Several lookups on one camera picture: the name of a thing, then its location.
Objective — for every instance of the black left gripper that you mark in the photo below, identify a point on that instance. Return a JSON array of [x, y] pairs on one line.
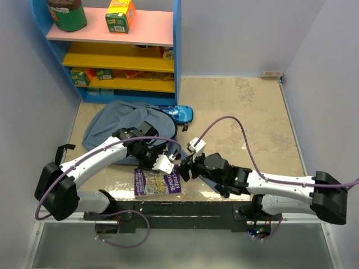
[[148, 167]]

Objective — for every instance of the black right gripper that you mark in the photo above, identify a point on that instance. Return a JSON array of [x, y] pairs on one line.
[[188, 165]]

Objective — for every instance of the purple storey treehouse book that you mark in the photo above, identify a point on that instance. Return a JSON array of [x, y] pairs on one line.
[[152, 183]]

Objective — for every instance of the blue dinosaur pencil case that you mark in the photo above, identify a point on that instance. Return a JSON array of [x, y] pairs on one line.
[[183, 115]]

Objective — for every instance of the blue student backpack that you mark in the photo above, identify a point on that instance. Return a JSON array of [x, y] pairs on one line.
[[76, 172]]

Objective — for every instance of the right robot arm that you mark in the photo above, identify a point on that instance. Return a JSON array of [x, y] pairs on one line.
[[321, 195]]

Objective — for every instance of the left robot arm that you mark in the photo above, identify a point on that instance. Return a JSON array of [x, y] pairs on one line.
[[61, 207]]

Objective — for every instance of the light blue tissue pack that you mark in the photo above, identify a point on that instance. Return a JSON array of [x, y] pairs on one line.
[[93, 91]]

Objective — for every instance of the blue shelf unit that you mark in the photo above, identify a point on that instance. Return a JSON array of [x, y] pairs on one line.
[[153, 44]]

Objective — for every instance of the small green box on shelf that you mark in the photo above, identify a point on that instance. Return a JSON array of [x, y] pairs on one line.
[[104, 74]]

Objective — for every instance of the yellow green carton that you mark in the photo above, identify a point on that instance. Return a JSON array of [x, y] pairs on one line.
[[119, 16]]

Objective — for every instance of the green brown canister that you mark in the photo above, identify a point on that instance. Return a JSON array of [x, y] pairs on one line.
[[68, 16]]

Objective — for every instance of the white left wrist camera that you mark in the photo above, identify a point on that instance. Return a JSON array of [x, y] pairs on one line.
[[164, 163]]

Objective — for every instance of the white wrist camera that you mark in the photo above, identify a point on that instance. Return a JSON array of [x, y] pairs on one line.
[[196, 147], [164, 163]]

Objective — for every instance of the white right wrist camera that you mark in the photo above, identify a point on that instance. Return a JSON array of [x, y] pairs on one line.
[[196, 147]]

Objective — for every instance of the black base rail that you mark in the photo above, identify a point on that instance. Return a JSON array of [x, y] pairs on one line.
[[232, 215]]

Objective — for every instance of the white wall label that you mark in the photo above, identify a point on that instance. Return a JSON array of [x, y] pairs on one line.
[[271, 75]]

